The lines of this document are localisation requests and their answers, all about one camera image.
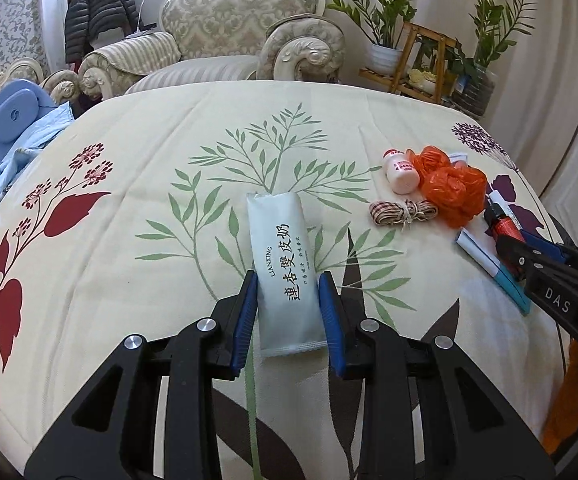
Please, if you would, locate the tall plant in dark pot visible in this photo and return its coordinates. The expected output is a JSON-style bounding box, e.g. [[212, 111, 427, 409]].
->
[[452, 0, 536, 118]]

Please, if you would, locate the small white yogurt bottle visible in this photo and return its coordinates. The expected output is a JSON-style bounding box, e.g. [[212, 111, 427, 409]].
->
[[382, 148, 419, 195]]

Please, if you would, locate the black puffer jacket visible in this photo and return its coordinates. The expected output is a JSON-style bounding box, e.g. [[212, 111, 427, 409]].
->
[[64, 0, 139, 64]]

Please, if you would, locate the blue massage pillow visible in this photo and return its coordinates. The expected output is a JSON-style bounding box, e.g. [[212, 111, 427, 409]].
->
[[0, 79, 57, 163]]

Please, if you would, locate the light blue cloth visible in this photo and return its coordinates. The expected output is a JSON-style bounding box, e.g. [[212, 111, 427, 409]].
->
[[0, 102, 74, 202]]

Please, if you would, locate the white curtain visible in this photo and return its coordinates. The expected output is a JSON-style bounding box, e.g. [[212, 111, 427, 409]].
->
[[178, 0, 578, 191]]

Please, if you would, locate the white green tube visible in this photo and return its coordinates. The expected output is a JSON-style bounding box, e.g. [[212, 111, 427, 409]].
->
[[489, 191, 521, 230]]

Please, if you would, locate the floral cream tablecloth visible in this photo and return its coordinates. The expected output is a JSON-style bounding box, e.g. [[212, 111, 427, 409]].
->
[[0, 81, 564, 469]]

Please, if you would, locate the plant in white pot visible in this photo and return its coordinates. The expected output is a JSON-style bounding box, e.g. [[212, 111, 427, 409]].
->
[[327, 0, 417, 76]]

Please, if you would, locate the red drink bottle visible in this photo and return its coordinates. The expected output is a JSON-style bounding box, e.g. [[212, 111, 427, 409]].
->
[[484, 202, 524, 242]]

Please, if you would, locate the checkered twine bundle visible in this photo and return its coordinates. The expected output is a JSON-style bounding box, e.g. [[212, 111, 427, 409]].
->
[[368, 200, 438, 226]]

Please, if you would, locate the small yellow flower pot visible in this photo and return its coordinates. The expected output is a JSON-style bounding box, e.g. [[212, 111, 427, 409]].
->
[[407, 68, 437, 96]]

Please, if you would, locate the wooden plant stand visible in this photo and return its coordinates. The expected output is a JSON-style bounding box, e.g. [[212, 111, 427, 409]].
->
[[359, 22, 460, 104]]

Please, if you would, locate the orange plastic bag ball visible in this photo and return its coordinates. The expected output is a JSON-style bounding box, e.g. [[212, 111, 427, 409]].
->
[[405, 145, 488, 229]]

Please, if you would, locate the white teal paper box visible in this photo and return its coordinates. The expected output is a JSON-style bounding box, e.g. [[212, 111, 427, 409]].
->
[[455, 228, 531, 315]]

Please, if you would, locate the white red snack packet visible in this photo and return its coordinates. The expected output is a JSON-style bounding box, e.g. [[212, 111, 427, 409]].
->
[[449, 152, 468, 168]]

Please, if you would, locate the ornate cream armchair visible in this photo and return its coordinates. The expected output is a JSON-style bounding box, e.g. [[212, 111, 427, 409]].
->
[[40, 0, 347, 104]]

